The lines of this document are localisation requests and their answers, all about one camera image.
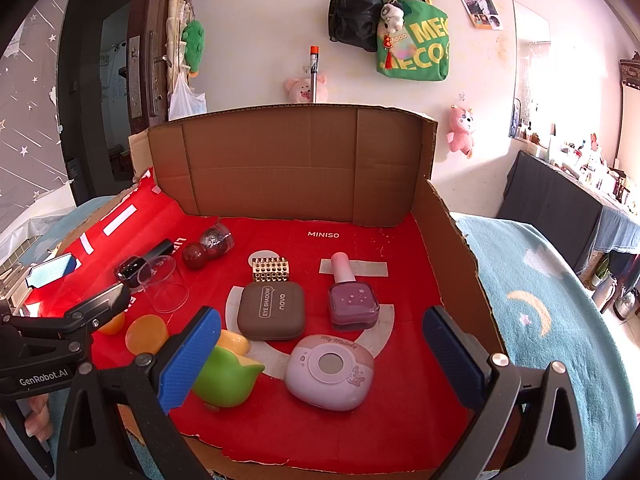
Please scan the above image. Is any person's left hand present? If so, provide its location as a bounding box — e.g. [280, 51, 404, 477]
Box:
[25, 395, 53, 442]

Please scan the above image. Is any metal kettle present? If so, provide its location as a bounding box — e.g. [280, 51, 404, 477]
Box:
[613, 287, 638, 322]

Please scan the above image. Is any dark wooden door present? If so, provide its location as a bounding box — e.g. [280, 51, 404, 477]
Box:
[57, 0, 201, 201]

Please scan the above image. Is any clutter of cosmetic bottles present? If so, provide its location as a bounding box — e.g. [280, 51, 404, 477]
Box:
[520, 125, 640, 206]

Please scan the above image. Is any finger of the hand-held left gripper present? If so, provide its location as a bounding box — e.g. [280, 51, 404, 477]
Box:
[0, 282, 132, 361]
[22, 253, 79, 290]

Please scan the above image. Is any beige hanging cloth organizer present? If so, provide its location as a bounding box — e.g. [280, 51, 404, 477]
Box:
[167, 0, 197, 101]

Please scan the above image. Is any teal fleece blanket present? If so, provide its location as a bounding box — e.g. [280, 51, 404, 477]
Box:
[30, 195, 640, 480]

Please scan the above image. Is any panda plush keychain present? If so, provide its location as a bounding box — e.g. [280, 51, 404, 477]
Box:
[381, 1, 405, 33]

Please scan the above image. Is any dark cloth-covered table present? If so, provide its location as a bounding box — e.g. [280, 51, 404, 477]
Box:
[497, 150, 640, 276]

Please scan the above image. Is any green plush toy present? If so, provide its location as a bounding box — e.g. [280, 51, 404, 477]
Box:
[181, 20, 207, 78]

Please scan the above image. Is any tall wardrobe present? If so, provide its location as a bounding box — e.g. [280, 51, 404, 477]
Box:
[617, 52, 640, 176]

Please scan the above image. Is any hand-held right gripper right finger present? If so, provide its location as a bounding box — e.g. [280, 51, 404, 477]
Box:
[422, 305, 588, 480]

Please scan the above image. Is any orange-capped stick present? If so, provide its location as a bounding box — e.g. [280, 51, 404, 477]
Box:
[309, 45, 321, 104]

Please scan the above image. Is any black nail polish bottle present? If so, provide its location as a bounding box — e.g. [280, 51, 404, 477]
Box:
[114, 239, 174, 289]

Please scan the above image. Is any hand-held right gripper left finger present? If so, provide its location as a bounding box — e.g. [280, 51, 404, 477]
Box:
[57, 305, 222, 480]

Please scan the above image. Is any brown cardboard box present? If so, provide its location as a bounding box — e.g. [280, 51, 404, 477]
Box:
[52, 104, 506, 480]

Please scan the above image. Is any purple nail polish bottle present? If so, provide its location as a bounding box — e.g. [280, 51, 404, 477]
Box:
[327, 252, 379, 331]

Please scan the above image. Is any green tulip-shaped toy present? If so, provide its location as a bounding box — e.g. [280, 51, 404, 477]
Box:
[191, 345, 266, 408]

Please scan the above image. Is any green tote bag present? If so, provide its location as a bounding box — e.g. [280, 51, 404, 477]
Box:
[376, 0, 451, 82]

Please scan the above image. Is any brown eyeshadow case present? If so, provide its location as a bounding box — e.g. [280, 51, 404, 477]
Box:
[236, 281, 306, 342]

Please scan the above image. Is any pink fox plush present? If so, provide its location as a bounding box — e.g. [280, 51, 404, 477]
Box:
[446, 105, 476, 159]

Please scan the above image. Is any red tassel charm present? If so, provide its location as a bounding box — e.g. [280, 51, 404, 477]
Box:
[381, 32, 401, 71]

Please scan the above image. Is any gold studded cylinder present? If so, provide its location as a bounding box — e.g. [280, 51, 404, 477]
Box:
[250, 256, 292, 284]

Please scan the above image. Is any frameless wall mirror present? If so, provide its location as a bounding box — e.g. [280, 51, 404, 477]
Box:
[509, 0, 552, 142]

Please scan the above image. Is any white plastic bag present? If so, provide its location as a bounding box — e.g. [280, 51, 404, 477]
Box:
[168, 77, 207, 121]

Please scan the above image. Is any pink pig plush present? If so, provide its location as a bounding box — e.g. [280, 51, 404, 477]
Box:
[284, 74, 328, 103]

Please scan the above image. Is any red glitter nail polish bottle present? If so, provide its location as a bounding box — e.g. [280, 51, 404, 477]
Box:
[181, 224, 236, 270]

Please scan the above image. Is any orange round disc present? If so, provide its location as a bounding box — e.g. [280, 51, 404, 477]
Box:
[125, 314, 170, 356]
[96, 312, 126, 336]

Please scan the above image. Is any wall photo print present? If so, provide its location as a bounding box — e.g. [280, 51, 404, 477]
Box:
[454, 0, 504, 31]

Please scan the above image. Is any small yellow orange toy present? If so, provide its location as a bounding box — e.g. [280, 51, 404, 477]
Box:
[216, 329, 252, 361]

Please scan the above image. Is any clear plastic cup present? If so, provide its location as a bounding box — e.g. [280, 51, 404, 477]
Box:
[137, 255, 190, 314]

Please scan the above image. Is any black backpack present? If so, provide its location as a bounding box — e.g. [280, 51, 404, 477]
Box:
[327, 0, 385, 53]

